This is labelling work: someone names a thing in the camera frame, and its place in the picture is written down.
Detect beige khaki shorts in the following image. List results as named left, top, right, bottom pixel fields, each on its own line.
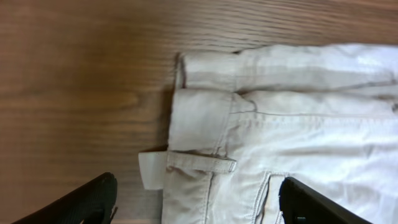
left=139, top=44, right=397, bottom=223

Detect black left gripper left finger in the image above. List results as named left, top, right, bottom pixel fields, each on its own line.
left=12, top=172, right=118, bottom=224

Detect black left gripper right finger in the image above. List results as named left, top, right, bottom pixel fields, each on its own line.
left=279, top=177, right=371, bottom=224

